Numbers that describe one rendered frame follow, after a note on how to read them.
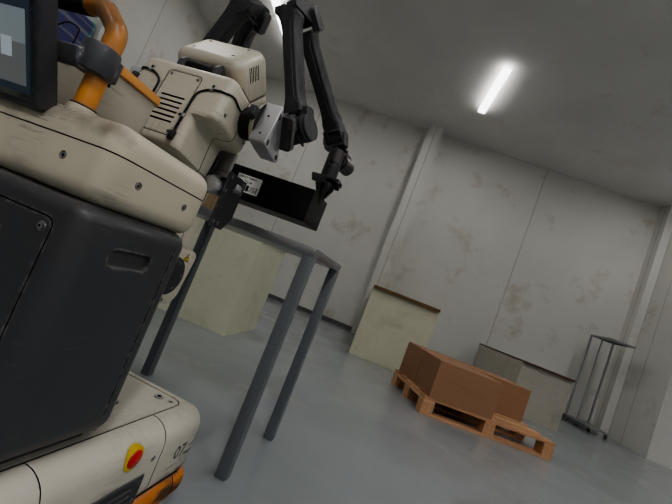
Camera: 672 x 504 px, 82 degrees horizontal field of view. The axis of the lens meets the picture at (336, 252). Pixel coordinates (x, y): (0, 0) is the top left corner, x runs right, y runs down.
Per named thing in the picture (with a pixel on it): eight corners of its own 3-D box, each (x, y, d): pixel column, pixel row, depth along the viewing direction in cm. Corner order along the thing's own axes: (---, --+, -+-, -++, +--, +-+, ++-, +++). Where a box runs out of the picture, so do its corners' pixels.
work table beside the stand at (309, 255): (223, 481, 122) (317, 248, 128) (61, 388, 139) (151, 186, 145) (274, 438, 165) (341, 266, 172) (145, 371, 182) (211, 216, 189)
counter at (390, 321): (397, 351, 723) (414, 306, 730) (415, 381, 460) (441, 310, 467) (355, 333, 733) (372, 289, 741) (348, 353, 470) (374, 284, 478)
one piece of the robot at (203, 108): (124, 318, 78) (255, 77, 91) (-6, 254, 87) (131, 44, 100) (189, 330, 102) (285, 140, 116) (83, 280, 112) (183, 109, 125)
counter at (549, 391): (502, 394, 699) (515, 356, 705) (558, 433, 493) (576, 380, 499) (466, 379, 707) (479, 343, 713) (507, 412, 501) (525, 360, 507)
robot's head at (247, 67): (238, 62, 97) (269, 50, 107) (171, 45, 102) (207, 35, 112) (241, 118, 106) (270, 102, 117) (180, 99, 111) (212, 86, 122)
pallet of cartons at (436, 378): (499, 422, 407) (513, 381, 410) (553, 463, 320) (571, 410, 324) (389, 381, 397) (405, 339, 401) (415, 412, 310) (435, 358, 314)
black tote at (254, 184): (162, 171, 139) (174, 143, 140) (190, 186, 156) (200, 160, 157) (303, 221, 125) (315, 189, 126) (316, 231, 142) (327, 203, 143)
